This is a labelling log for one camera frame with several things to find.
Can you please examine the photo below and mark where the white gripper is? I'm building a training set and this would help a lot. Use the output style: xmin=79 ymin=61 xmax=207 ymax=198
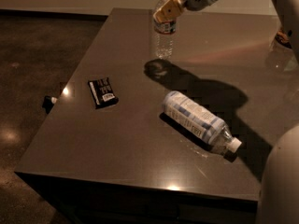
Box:
xmin=153 ymin=0 xmax=216 ymax=23

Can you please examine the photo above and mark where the clear water bottle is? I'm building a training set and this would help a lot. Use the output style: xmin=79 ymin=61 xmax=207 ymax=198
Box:
xmin=153 ymin=0 xmax=177 ymax=60

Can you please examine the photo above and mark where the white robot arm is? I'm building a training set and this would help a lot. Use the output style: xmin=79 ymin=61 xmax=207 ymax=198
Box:
xmin=153 ymin=0 xmax=299 ymax=224

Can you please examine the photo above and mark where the black rxbar chocolate bar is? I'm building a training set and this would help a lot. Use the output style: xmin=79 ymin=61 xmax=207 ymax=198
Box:
xmin=88 ymin=77 xmax=119 ymax=108

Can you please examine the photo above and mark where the lying bottle with blue label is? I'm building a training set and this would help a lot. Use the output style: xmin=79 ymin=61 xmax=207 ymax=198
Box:
xmin=163 ymin=91 xmax=242 ymax=153

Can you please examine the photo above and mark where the chip bag at table edge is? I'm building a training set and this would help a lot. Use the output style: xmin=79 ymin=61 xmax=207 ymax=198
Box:
xmin=275 ymin=28 xmax=292 ymax=49

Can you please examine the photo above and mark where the black object beside table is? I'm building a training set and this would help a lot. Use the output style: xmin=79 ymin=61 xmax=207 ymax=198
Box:
xmin=42 ymin=96 xmax=57 ymax=114

